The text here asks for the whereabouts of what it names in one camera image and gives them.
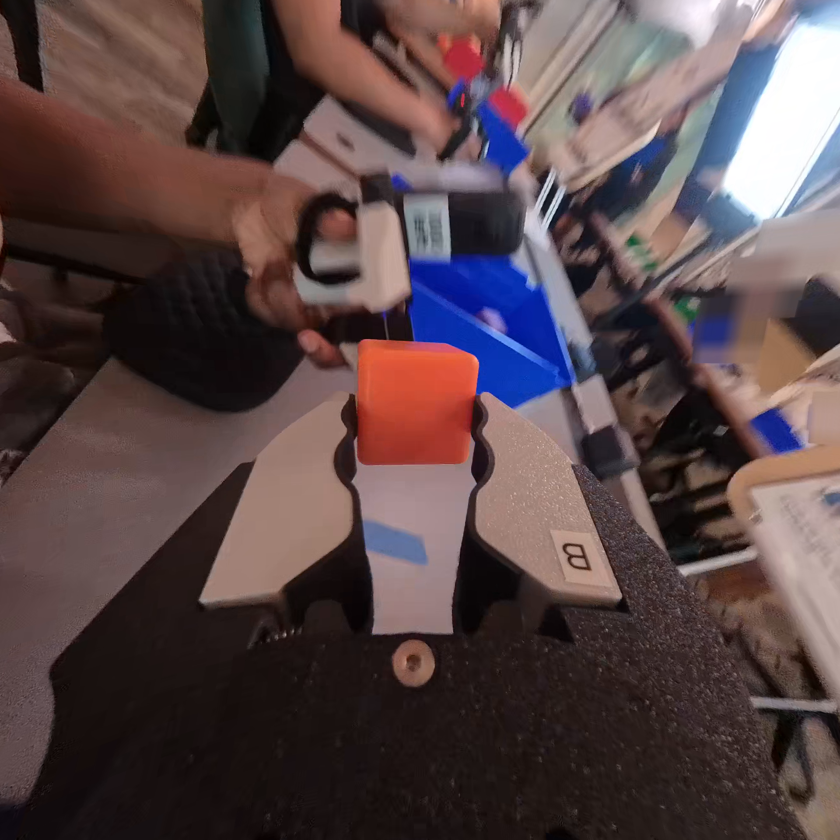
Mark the black textured armrest pad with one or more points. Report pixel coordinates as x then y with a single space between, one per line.
197 335

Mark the orange foam cube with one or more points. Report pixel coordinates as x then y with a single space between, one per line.
416 404

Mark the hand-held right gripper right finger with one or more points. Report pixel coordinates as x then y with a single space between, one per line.
532 512

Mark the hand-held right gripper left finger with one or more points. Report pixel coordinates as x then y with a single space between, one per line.
278 519

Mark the blue plastic bin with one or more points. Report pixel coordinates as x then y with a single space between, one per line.
512 335
775 431

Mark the printed sign board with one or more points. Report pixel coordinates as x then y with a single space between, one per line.
801 551

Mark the person's left hand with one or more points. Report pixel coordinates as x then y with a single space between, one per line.
269 263

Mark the blue tape strip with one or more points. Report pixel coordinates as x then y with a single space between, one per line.
394 542

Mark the person's left forearm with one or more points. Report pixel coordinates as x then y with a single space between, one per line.
105 164

